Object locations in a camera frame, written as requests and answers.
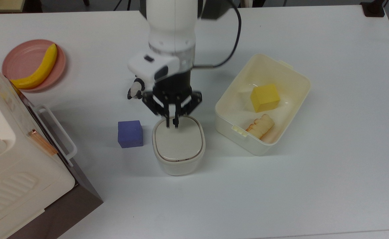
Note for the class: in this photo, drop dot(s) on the cream plastic storage box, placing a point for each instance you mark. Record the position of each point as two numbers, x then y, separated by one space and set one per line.
290 83

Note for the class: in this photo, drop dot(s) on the wooden background table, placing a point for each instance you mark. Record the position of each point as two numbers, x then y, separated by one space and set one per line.
1 5

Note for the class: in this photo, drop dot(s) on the yellow cube block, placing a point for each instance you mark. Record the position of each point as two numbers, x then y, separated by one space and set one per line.
264 98

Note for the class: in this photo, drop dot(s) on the yellow toy banana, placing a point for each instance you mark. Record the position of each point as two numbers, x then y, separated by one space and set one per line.
43 68

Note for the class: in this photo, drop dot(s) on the purple cube block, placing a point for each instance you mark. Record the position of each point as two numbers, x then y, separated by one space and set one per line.
130 134

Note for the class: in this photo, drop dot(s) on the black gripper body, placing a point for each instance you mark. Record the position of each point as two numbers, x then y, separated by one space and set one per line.
174 83

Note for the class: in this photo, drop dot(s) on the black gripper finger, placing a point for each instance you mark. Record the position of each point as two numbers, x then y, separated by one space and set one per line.
154 101
191 101

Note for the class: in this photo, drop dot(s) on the cream trash can with lid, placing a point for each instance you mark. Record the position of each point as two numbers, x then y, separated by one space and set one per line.
179 146

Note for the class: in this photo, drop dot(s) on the toy toast slice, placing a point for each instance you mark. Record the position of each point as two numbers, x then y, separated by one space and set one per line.
261 126

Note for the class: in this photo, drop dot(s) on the black table clamp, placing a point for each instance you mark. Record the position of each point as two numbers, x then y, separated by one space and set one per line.
373 9

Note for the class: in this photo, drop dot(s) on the pink round plate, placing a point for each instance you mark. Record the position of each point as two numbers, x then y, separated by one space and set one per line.
25 58

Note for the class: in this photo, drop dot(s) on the small panda figurine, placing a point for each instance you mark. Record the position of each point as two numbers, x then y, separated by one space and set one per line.
135 90

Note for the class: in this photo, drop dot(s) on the white toy microwave oven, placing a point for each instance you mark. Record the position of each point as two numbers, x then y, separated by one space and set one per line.
18 166

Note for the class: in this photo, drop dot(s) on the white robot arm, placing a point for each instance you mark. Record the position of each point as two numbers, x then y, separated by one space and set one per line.
171 30

